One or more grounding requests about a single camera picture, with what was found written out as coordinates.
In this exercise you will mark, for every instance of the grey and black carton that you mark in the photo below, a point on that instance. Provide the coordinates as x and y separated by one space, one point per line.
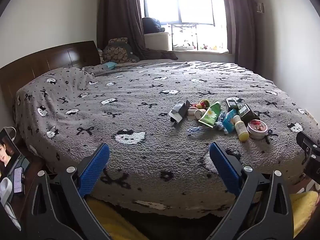
178 111

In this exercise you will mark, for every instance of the wall switch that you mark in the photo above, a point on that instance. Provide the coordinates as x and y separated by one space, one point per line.
260 7

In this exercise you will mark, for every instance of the black smartphone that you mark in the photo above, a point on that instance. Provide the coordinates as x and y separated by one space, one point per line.
18 180

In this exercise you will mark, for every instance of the white storage box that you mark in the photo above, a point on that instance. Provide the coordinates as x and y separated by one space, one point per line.
156 41

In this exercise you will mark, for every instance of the yellow cloth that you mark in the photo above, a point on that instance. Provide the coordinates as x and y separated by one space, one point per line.
117 222

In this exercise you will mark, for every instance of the green daisy tube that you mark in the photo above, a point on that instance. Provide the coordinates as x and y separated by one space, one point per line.
210 115

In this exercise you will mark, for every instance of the brown patterned pillow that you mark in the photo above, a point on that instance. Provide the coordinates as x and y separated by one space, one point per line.
117 51

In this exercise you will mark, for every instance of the portrait photo stand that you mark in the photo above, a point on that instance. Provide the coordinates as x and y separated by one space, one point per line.
7 152

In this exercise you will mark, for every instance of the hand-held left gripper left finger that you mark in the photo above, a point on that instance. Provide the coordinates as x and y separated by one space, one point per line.
96 166

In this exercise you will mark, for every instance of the brown wooden headboard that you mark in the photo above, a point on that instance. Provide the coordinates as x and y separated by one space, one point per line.
37 65

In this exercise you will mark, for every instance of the small teal item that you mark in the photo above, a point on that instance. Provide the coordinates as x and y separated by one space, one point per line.
110 65

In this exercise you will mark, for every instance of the yellow bottle white cap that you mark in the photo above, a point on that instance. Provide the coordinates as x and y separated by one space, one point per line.
242 128

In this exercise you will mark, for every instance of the small white tube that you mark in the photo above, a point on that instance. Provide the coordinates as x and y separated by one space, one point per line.
195 113

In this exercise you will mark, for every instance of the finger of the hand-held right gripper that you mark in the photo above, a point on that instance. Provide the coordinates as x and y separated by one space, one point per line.
308 140

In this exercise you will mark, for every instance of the dark grey cloth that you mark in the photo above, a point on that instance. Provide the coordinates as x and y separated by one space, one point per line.
160 53

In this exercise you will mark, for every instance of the dark green box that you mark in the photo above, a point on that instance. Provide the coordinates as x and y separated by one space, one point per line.
246 113

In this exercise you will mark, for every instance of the dark clothes pile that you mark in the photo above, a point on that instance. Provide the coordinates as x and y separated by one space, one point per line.
151 25

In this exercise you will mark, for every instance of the windowsill small toys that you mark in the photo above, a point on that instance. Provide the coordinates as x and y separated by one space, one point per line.
200 47

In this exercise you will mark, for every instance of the metal drying rack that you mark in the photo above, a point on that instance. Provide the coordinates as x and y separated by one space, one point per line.
183 33

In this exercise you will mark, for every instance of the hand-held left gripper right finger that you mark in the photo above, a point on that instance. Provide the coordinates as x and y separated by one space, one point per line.
223 166

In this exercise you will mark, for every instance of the round tin red lid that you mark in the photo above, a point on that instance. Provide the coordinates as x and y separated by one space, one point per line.
257 129

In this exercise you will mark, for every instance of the window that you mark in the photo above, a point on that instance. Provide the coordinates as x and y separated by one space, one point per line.
182 2

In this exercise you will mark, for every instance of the grey printed blanket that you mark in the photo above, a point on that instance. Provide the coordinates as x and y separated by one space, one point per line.
155 120

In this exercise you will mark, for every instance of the blue tissue packet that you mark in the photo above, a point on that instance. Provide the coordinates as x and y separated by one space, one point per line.
228 121

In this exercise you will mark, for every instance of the wooden nightstand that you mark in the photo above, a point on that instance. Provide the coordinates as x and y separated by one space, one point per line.
30 175

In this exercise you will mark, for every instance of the small dark box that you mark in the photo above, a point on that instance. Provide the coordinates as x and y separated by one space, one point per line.
232 104

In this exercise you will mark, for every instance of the white round device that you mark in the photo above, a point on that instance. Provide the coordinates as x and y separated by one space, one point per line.
5 190

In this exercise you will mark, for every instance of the brown curtain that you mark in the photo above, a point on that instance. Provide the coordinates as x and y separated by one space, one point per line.
240 17
120 12

